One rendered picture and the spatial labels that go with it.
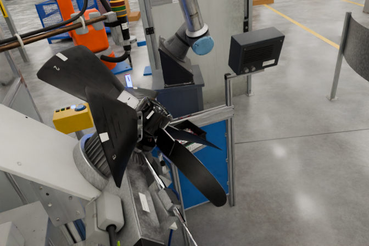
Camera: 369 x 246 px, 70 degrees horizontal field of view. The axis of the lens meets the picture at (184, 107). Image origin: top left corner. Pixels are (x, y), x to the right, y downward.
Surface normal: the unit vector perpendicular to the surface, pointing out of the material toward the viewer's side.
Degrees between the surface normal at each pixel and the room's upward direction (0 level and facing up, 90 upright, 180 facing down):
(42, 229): 0
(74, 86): 49
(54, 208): 90
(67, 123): 90
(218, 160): 90
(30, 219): 0
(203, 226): 0
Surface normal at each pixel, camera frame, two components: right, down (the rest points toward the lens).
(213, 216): -0.11, -0.86
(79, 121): 0.32, 0.45
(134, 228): -0.69, -0.49
